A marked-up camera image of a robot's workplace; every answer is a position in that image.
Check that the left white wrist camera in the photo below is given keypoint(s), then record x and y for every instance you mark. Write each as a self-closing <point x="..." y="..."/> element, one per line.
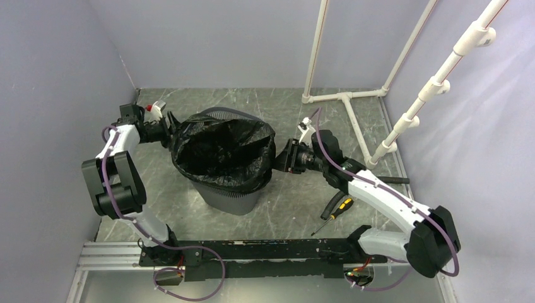
<point x="154" y="112"/>

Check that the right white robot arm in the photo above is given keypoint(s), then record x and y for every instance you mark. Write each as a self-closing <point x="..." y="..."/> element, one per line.
<point x="427" y="238"/>

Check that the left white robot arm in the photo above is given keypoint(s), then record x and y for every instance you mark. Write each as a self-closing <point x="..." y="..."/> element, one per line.
<point x="112" y="179"/>

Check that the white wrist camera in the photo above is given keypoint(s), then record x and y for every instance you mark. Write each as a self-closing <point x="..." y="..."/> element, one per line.
<point x="307" y="130"/>
<point x="154" y="112"/>

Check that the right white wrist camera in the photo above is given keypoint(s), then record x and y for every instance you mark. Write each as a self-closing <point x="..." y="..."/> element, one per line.
<point x="307" y="130"/>

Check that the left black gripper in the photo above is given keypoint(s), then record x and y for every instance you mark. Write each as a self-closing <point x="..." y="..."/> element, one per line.
<point x="169" y="134"/>

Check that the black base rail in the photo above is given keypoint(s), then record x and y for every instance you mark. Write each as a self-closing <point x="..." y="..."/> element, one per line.
<point x="204" y="260"/>

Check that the aluminium extrusion rail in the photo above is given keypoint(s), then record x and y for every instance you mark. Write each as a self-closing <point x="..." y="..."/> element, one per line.
<point x="109" y="256"/>

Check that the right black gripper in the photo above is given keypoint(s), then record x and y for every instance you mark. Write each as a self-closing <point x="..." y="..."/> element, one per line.
<point x="288" y="160"/>

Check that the grey mesh trash bin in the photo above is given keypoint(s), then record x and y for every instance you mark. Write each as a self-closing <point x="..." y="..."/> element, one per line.
<point x="226" y="201"/>

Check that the yellow black screwdriver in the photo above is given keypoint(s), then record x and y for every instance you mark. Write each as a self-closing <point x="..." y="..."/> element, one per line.
<point x="343" y="207"/>

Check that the black trash bag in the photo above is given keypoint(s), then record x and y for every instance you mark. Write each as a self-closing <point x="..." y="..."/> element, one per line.
<point x="235" y="155"/>

